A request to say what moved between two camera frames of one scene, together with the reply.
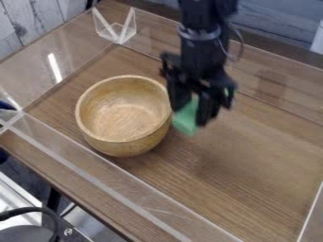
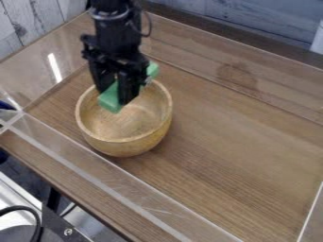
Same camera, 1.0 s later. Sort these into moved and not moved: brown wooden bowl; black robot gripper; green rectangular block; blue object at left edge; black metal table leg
Moved: green rectangular block; black robot gripper
Not moved: brown wooden bowl; black metal table leg; blue object at left edge
